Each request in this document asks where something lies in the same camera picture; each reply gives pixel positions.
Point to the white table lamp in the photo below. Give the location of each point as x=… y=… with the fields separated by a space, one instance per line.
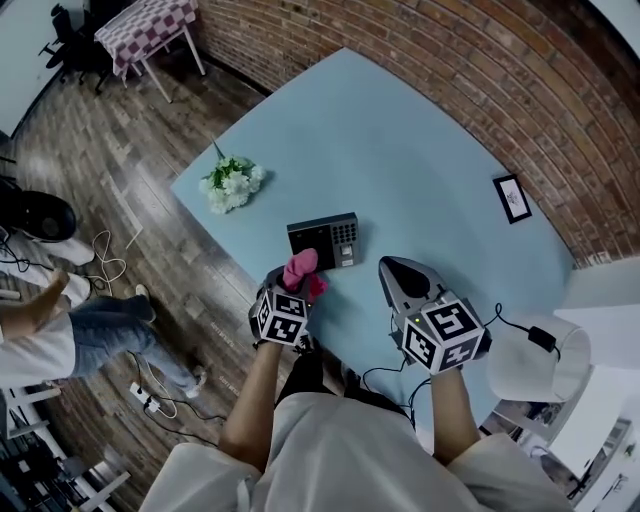
x=520 y=365

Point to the table with checkered tablecloth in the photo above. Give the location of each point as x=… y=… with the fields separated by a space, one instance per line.
x=145 y=25

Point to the person's right forearm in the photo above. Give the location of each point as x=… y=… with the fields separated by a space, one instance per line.
x=452 y=415

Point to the person's black trousers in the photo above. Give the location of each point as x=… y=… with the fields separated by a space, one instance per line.
x=310 y=375

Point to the black picture frame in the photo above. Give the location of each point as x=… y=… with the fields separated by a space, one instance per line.
x=512 y=199

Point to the pink cloth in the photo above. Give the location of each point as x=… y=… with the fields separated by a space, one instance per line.
x=300 y=262

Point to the white artificial flower bouquet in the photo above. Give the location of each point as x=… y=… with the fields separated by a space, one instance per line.
x=235 y=185

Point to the white power strip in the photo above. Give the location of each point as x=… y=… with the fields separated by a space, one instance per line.
x=140 y=392

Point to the black keypad device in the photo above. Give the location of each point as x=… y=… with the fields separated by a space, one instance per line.
x=320 y=235

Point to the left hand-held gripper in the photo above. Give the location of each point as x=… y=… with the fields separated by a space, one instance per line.
x=280 y=320

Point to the person's left forearm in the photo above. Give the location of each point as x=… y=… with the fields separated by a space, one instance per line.
x=255 y=400

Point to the black office chair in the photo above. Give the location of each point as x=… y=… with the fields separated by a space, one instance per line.
x=95 y=55
x=62 y=35

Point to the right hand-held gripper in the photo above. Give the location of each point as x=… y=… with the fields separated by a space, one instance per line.
x=440 y=335

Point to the black lamp power adapter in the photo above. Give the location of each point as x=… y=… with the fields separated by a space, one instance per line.
x=541 y=337

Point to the white cabinet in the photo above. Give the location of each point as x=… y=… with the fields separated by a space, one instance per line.
x=600 y=390

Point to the person's white shirt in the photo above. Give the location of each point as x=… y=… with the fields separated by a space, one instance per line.
x=350 y=450

